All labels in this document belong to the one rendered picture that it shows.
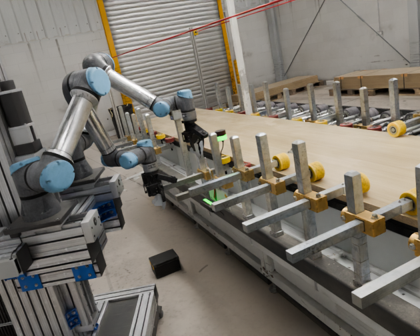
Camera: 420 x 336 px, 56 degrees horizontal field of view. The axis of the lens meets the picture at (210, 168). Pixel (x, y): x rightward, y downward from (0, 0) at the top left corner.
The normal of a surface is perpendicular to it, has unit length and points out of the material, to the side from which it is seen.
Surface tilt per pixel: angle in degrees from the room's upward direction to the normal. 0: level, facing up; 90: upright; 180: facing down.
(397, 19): 90
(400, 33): 90
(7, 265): 90
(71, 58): 90
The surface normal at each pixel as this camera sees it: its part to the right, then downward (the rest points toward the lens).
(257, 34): 0.51, 0.15
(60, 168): 0.80, 0.11
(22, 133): 0.03, 0.29
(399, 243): -0.89, 0.29
